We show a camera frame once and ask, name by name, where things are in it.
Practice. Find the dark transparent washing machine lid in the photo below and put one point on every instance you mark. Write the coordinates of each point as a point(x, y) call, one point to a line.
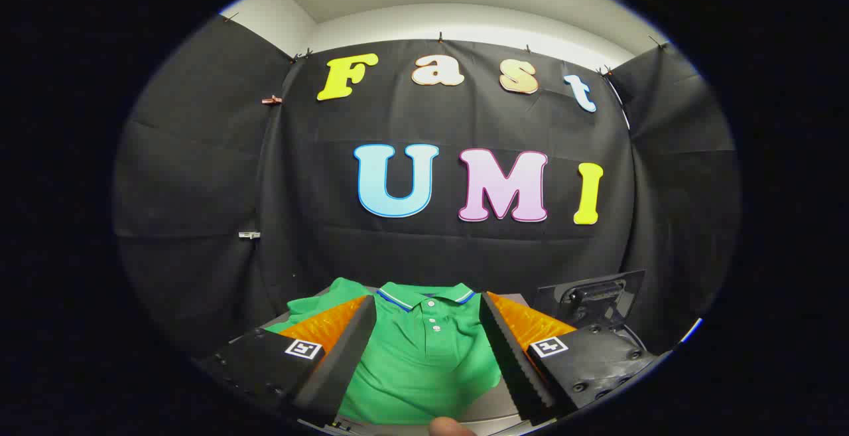
point(597, 290)

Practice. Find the white clip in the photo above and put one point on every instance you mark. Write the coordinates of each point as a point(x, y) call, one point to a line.
point(249, 234)

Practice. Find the green polo shirt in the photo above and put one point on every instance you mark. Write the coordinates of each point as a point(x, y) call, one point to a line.
point(424, 369)

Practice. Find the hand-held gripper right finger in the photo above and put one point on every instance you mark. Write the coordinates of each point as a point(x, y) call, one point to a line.
point(514, 363)

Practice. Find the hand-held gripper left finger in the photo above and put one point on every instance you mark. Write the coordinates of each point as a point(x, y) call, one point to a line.
point(345, 356)

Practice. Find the copper clip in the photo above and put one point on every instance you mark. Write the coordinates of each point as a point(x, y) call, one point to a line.
point(272, 99)

